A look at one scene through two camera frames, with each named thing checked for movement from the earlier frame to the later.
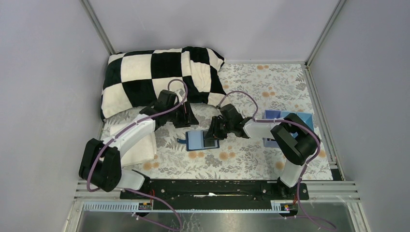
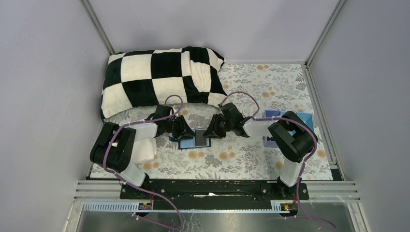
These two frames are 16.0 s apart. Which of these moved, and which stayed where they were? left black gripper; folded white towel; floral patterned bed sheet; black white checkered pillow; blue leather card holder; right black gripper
Moved: blue leather card holder; left black gripper
Stayed: black white checkered pillow; floral patterned bed sheet; folded white towel; right black gripper
